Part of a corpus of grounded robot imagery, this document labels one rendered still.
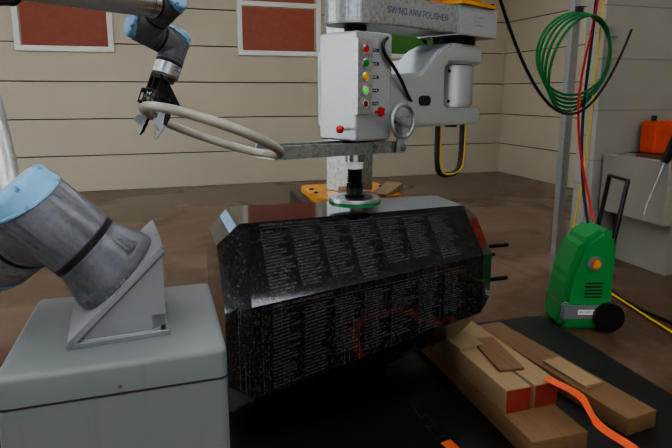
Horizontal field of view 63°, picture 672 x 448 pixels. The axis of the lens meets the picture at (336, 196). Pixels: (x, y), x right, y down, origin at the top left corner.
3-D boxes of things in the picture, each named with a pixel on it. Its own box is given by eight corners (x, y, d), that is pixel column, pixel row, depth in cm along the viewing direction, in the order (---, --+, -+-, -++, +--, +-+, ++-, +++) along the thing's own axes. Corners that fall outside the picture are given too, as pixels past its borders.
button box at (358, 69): (367, 114, 216) (368, 39, 211) (372, 114, 214) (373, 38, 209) (352, 114, 210) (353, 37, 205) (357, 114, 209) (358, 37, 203)
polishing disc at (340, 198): (323, 202, 224) (323, 200, 224) (336, 193, 244) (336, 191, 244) (374, 205, 219) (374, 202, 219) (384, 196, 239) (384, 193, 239)
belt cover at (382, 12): (453, 49, 284) (454, 15, 281) (496, 46, 265) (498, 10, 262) (310, 36, 220) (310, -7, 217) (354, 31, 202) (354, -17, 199)
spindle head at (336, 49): (378, 140, 253) (379, 40, 244) (415, 143, 237) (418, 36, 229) (319, 145, 229) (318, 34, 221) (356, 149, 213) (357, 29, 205)
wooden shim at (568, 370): (542, 363, 257) (542, 360, 256) (558, 359, 260) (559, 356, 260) (584, 389, 234) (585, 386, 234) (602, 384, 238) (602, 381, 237)
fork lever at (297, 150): (376, 149, 251) (377, 138, 250) (409, 152, 237) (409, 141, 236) (249, 156, 205) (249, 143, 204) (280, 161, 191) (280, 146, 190)
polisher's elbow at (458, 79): (424, 106, 268) (425, 65, 264) (444, 106, 282) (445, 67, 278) (458, 107, 255) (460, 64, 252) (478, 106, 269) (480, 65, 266)
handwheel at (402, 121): (398, 137, 235) (399, 102, 232) (417, 138, 228) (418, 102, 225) (374, 139, 225) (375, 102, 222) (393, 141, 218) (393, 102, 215)
